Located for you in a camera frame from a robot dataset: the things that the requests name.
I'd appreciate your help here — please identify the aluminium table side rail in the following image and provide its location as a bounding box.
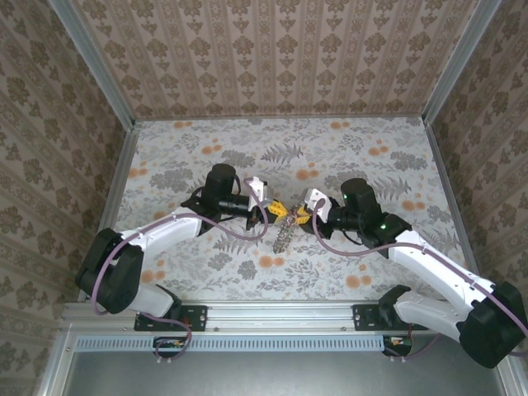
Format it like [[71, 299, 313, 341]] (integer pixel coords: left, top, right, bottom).
[[422, 117, 483, 281], [78, 121, 142, 304]]

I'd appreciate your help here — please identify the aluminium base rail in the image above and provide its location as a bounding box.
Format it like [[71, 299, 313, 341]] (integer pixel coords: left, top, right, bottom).
[[61, 302, 413, 332]]

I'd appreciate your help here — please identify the aluminium right table side rail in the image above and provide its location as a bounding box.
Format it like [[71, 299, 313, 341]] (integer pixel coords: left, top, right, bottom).
[[422, 117, 483, 281]]

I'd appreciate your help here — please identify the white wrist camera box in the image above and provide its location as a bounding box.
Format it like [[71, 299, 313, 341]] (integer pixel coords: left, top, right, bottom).
[[302, 187, 333, 219], [244, 176, 270, 204]]

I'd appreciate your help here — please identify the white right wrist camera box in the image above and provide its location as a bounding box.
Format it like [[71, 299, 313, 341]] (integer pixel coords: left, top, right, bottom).
[[302, 187, 333, 219]]

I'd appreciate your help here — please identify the white slotted cable duct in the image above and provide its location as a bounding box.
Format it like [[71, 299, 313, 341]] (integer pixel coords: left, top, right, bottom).
[[76, 333, 413, 354]]

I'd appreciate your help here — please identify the aluminium lower frame rail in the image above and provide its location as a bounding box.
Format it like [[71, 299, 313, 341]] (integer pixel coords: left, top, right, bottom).
[[36, 325, 79, 396], [494, 362, 526, 396]]

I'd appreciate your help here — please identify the aluminium frame post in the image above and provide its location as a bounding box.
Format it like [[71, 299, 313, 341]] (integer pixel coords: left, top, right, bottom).
[[47, 0, 137, 130], [421, 0, 507, 125]]

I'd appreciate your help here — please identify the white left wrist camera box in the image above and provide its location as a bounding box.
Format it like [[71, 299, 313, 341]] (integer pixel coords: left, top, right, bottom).
[[244, 176, 270, 204]]

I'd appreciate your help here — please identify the aluminium right frame post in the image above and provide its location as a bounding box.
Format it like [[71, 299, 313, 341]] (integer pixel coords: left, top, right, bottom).
[[421, 0, 507, 125]]

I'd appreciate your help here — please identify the aluminium left frame post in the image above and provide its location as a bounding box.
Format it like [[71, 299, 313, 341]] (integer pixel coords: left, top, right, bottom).
[[47, 0, 137, 130]]

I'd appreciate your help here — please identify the aluminium left table side rail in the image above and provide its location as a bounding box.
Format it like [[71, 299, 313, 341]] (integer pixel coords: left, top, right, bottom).
[[78, 121, 142, 304]]

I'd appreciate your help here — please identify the grey metal sheet panel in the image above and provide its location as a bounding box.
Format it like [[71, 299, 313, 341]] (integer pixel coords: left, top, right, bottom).
[[61, 350, 511, 396]]

